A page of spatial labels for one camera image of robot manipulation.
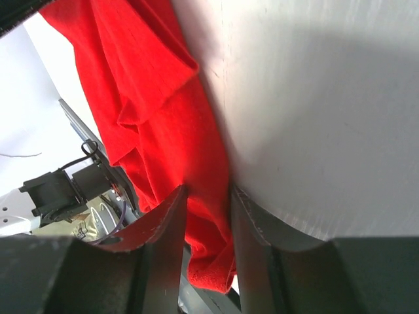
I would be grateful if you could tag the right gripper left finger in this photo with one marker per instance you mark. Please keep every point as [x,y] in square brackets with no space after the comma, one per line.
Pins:
[135,271]

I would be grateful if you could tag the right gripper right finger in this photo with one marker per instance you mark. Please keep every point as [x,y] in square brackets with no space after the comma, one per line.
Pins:
[283,270]

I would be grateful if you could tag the red t-shirt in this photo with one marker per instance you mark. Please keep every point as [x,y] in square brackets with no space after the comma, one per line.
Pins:
[154,118]

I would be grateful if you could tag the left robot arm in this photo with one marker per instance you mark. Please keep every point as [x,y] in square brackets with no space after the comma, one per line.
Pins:
[55,196]

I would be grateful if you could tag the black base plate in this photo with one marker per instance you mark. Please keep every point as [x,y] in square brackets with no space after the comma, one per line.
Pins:
[197,300]

